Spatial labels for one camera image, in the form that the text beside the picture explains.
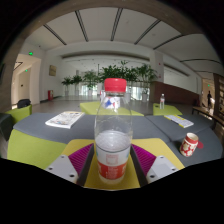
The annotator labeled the red blue white tissue box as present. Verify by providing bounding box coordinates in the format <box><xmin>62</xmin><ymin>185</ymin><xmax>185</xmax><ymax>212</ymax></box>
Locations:
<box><xmin>99</xmin><ymin>89</ymin><xmax>121</xmax><ymax>110</ymax></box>

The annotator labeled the long wooden bench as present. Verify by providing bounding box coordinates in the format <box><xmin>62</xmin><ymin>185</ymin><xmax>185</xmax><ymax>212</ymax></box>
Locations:
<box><xmin>191</xmin><ymin>105</ymin><xmax>224</xmax><ymax>129</ymax></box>

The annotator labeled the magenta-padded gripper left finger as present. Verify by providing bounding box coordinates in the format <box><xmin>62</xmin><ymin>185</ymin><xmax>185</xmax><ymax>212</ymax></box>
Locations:
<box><xmin>44</xmin><ymin>142</ymin><xmax>98</xmax><ymax>188</ymax></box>

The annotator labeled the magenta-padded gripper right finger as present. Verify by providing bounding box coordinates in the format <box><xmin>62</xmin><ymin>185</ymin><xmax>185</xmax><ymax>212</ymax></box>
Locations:
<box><xmin>129</xmin><ymin>143</ymin><xmax>180</xmax><ymax>188</ymax></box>

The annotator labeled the framed wall picture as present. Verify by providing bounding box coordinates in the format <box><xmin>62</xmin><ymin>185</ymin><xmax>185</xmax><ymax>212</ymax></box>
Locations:
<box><xmin>48</xmin><ymin>64</ymin><xmax>57</xmax><ymax>77</ymax></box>

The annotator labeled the clear red-capped water bottle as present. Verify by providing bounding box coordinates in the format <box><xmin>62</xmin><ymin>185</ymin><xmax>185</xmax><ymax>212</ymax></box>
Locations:
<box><xmin>93</xmin><ymin>78</ymin><xmax>133</xmax><ymax>186</ymax></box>

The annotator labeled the brown wooden reception counter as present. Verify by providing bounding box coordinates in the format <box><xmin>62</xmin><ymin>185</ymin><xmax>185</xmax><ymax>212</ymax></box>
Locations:
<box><xmin>149</xmin><ymin>81</ymin><xmax>201</xmax><ymax>106</ymax></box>

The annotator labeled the potted green plants group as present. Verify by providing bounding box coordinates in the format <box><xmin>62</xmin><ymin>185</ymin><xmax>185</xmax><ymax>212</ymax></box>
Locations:
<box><xmin>61</xmin><ymin>60</ymin><xmax>159</xmax><ymax>103</ymax></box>

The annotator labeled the white open magazine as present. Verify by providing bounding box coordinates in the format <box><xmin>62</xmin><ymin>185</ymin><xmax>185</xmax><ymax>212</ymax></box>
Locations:
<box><xmin>44</xmin><ymin>110</ymin><xmax>86</xmax><ymax>130</ymax></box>

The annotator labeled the red and white floral cup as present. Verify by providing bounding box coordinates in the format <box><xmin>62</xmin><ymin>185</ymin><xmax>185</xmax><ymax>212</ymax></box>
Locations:
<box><xmin>179</xmin><ymin>132</ymin><xmax>205</xmax><ymax>158</ymax></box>

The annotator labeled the person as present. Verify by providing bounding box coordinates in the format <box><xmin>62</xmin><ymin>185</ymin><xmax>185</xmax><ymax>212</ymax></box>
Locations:
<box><xmin>206</xmin><ymin>90</ymin><xmax>214</xmax><ymax>112</ymax></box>

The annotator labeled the small clear water bottle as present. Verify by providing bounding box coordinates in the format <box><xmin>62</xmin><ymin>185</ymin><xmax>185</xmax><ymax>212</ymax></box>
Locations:
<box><xmin>159</xmin><ymin>93</ymin><xmax>166</xmax><ymax>111</ymax></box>

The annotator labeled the yellow-edged open magazine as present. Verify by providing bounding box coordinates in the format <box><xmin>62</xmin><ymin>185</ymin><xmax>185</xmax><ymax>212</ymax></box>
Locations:
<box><xmin>164</xmin><ymin>114</ymin><xmax>195</xmax><ymax>129</ymax></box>

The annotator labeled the wooden shelf unit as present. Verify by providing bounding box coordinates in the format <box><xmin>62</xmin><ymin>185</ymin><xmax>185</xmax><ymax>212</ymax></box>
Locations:
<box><xmin>213</xmin><ymin>73</ymin><xmax>224</xmax><ymax>121</ymax></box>

